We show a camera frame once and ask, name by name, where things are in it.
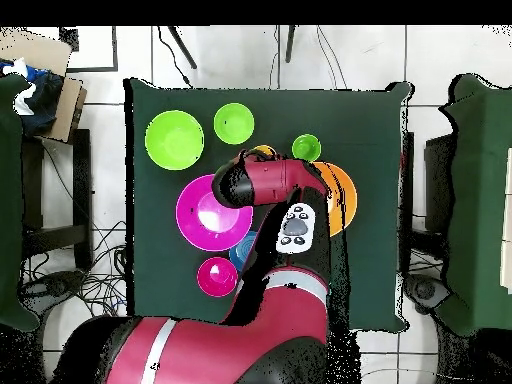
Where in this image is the small green bowl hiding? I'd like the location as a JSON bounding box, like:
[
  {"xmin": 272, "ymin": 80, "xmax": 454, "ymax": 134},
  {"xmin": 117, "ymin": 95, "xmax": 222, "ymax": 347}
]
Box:
[{"xmin": 212, "ymin": 102, "xmax": 256, "ymax": 146}]

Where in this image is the black floor cable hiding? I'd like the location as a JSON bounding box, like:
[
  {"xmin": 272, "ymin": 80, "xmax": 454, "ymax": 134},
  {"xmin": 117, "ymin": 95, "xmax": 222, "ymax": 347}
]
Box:
[{"xmin": 156, "ymin": 25, "xmax": 194, "ymax": 88}]

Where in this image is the black cabinet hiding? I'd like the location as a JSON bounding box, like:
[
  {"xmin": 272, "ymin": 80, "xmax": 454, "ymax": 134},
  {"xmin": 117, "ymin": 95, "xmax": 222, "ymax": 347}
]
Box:
[{"xmin": 423, "ymin": 133, "xmax": 455, "ymax": 233}]

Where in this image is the large pink bowl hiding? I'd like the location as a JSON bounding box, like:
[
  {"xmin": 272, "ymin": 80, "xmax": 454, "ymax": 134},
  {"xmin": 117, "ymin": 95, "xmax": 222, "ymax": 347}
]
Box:
[{"xmin": 174, "ymin": 173, "xmax": 255, "ymax": 253}]

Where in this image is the dark blue bowl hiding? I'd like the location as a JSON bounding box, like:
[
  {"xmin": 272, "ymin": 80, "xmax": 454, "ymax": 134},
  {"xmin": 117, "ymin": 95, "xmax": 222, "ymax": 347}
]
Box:
[{"xmin": 228, "ymin": 230, "xmax": 258, "ymax": 273}]

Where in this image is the blue and black bag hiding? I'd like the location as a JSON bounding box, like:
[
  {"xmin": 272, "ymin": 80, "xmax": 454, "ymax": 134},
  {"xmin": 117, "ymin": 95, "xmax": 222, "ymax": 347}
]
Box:
[{"xmin": 0, "ymin": 57, "xmax": 65, "ymax": 137}]

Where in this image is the large green bowl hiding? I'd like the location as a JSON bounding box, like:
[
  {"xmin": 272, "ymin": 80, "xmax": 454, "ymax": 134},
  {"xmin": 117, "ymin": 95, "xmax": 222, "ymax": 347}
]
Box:
[{"xmin": 144, "ymin": 109, "xmax": 205, "ymax": 172}]

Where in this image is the small red bowl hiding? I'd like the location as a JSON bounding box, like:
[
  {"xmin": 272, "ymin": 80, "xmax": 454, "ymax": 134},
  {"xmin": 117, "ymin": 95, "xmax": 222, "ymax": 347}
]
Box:
[{"xmin": 196, "ymin": 256, "xmax": 240, "ymax": 299}]

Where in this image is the ridged green cup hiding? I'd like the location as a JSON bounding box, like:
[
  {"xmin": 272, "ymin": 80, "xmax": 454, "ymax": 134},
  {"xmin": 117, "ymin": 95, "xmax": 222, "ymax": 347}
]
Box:
[{"xmin": 291, "ymin": 133, "xmax": 322, "ymax": 163}]

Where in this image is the dark green tablecloth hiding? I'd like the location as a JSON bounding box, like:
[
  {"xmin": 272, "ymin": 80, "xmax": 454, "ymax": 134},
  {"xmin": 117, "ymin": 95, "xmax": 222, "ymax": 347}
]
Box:
[
  {"xmin": 123, "ymin": 77, "xmax": 415, "ymax": 335},
  {"xmin": 433, "ymin": 72, "xmax": 512, "ymax": 337},
  {"xmin": 0, "ymin": 73, "xmax": 41, "ymax": 333}
]

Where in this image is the cardboard box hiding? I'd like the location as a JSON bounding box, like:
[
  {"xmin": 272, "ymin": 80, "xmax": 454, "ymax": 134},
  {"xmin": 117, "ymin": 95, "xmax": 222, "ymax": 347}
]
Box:
[{"xmin": 0, "ymin": 26, "xmax": 88, "ymax": 143}]

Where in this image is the large orange bowl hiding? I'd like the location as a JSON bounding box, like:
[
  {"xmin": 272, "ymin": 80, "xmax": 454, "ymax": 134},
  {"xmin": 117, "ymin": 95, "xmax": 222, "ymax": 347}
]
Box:
[{"xmin": 313, "ymin": 161, "xmax": 359, "ymax": 238}]

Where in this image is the black stool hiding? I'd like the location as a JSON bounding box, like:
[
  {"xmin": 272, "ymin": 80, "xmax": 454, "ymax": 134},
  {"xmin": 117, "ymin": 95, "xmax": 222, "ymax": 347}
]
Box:
[{"xmin": 19, "ymin": 127, "xmax": 95, "ymax": 271}]

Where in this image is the black tripod leg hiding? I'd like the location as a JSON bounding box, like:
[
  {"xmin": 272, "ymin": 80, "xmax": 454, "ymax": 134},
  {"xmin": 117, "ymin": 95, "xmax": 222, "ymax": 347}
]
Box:
[
  {"xmin": 166, "ymin": 25, "xmax": 198, "ymax": 70},
  {"xmin": 284, "ymin": 25, "xmax": 298, "ymax": 64}
]

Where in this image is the black frame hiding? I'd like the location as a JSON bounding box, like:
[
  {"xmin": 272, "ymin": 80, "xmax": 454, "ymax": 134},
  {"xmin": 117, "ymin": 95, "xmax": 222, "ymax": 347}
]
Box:
[{"xmin": 58, "ymin": 25, "xmax": 120, "ymax": 74}]

